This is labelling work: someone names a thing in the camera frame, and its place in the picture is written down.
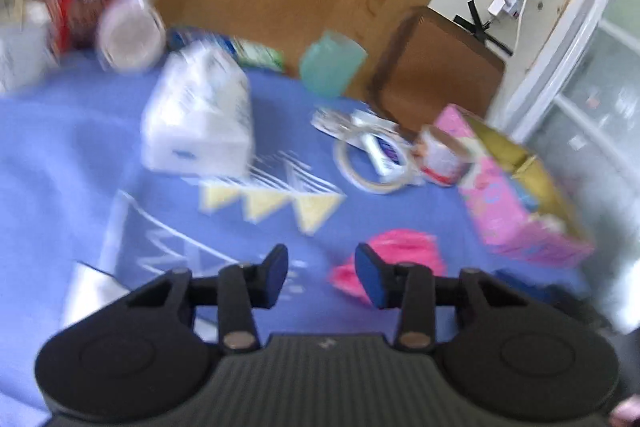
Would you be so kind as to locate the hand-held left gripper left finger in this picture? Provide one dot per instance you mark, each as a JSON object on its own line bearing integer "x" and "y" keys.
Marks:
{"x": 275, "y": 279}

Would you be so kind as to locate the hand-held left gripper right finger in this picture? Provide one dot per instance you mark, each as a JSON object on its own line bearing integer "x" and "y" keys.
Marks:
{"x": 370, "y": 279}

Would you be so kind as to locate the white cup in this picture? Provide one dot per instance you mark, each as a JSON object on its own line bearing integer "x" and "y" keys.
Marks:
{"x": 22, "y": 47}

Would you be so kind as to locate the round can with red label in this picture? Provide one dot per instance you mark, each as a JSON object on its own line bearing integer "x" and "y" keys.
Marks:
{"x": 442, "y": 157}

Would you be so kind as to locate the pink knitted scrunchie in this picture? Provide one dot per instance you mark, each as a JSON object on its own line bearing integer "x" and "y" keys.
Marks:
{"x": 410, "y": 252}

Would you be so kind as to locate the clear bag with white item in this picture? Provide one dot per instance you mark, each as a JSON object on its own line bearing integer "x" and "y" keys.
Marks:
{"x": 380, "y": 142}

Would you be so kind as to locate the pink cardboard box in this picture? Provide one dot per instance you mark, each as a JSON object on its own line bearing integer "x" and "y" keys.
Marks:
{"x": 500, "y": 207}

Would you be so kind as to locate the teal plastic cup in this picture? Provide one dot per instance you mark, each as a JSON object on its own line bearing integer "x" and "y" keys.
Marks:
{"x": 332, "y": 64}

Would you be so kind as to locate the white window frame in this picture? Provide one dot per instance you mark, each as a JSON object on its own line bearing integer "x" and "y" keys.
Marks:
{"x": 565, "y": 72}

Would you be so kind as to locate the blue green flat packet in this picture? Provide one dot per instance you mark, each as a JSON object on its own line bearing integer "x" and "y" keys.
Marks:
{"x": 250, "y": 52}

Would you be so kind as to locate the blue printed tablecloth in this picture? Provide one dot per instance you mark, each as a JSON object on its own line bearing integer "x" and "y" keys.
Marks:
{"x": 75, "y": 182}

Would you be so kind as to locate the white tissue pack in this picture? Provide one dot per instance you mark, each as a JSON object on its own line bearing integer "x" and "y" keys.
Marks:
{"x": 200, "y": 117}

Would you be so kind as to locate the clear tape roll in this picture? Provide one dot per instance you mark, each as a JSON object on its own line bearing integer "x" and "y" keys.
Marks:
{"x": 350, "y": 169}

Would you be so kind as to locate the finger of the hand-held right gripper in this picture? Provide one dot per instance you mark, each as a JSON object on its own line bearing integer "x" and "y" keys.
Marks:
{"x": 565, "y": 304}

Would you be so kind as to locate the black tape cross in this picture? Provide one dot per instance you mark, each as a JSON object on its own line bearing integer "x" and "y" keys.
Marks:
{"x": 482, "y": 24}

